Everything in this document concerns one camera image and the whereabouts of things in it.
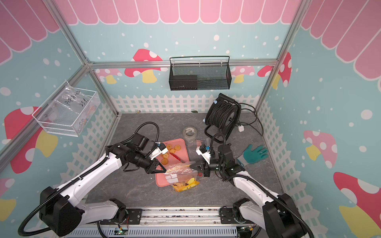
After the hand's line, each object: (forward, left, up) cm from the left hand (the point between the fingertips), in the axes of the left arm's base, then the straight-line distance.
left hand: (162, 173), depth 72 cm
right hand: (+4, -14, 0) cm, 15 cm away
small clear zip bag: (+29, -23, -16) cm, 40 cm away
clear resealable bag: (-1, -9, -3) cm, 10 cm away
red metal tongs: (+14, -7, -16) cm, 23 cm away
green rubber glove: (+18, -52, -15) cm, 57 cm away
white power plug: (+39, -48, -12) cm, 63 cm away
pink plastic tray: (+19, -4, -16) cm, 25 cm away
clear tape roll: (+38, -11, -16) cm, 42 cm away
